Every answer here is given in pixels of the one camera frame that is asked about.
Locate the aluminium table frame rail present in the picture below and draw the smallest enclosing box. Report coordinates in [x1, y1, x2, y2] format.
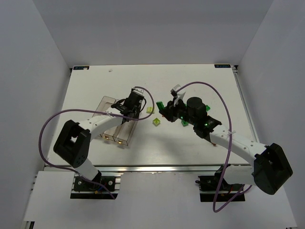
[232, 64, 271, 172]

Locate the dark green lego plate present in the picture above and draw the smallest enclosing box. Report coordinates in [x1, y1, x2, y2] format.
[156, 101, 164, 110]

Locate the pale green curved lego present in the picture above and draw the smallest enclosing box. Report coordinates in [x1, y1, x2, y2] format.
[146, 107, 154, 114]

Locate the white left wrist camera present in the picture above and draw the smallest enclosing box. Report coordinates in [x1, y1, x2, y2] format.
[132, 87, 144, 96]

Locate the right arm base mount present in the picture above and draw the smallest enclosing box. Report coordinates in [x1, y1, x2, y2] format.
[195, 176, 242, 202]

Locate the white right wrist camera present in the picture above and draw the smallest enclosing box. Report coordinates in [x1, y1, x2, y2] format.
[170, 84, 186, 106]

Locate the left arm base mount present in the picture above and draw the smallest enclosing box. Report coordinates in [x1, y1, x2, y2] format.
[70, 173, 121, 200]

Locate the blue label left corner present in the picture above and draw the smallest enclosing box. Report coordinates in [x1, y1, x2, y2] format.
[73, 66, 90, 71]

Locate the lime green square lego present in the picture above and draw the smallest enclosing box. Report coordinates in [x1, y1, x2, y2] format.
[152, 118, 161, 126]

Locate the blue label right corner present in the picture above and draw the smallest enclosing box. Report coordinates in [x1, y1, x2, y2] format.
[214, 64, 231, 68]

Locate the clear plastic container left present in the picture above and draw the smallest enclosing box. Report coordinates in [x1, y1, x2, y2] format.
[95, 96, 117, 141]

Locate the dark green square lego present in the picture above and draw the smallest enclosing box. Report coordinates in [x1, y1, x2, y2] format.
[181, 120, 189, 126]

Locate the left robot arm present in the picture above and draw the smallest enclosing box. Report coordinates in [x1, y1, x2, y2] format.
[53, 88, 144, 183]

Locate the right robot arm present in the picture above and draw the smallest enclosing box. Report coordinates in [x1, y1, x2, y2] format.
[156, 97, 293, 195]

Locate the clear plastic container right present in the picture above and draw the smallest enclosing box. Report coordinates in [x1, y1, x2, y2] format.
[113, 120, 138, 146]

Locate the clear plastic container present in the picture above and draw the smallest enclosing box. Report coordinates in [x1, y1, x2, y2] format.
[95, 96, 117, 141]
[113, 120, 138, 146]

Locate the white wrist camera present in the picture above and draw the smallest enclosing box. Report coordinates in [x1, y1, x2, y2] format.
[132, 87, 144, 96]
[170, 84, 186, 106]

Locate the blue label corner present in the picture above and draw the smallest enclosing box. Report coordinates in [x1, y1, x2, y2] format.
[73, 66, 90, 71]
[214, 64, 231, 68]

